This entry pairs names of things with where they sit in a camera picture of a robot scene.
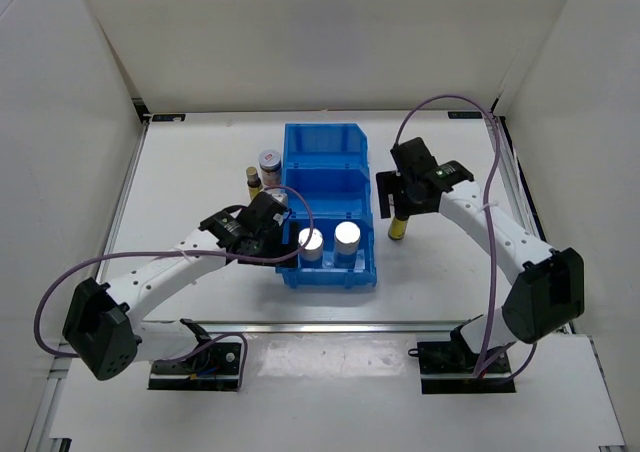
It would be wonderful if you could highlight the silver-cap shaker bottle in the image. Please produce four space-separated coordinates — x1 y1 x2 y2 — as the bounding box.
334 221 361 269
298 228 324 263

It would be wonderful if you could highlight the gold-cap yellow bottle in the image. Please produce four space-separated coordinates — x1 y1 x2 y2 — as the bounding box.
245 166 263 201
388 215 409 241

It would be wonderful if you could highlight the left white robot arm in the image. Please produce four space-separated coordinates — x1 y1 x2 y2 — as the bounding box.
63 190 294 381

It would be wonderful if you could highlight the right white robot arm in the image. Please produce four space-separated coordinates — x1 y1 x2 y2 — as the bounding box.
376 138 585 372

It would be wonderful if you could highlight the blue three-compartment plastic bin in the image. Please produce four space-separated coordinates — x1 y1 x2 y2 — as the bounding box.
276 123 377 289

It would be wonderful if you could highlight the left white-lid spice jar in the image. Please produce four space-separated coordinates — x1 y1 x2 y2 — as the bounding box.
258 149 282 186

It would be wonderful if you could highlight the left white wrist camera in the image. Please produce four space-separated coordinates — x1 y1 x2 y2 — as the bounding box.
267 188 289 211

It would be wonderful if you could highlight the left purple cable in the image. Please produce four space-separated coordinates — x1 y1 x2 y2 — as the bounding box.
33 185 316 391

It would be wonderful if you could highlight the purple cable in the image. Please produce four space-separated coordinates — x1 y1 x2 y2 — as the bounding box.
394 94 539 378
33 185 316 391

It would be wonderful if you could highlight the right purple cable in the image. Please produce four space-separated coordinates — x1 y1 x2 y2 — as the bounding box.
394 94 539 378

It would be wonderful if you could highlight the aluminium front rail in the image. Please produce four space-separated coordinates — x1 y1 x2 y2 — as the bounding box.
199 321 459 334

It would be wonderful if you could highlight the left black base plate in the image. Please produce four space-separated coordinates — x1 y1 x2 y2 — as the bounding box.
147 319 248 392

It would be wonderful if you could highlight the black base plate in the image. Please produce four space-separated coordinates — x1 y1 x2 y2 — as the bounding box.
147 319 248 392
408 316 516 395

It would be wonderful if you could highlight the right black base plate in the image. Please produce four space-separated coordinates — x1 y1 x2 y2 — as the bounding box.
408 316 516 395

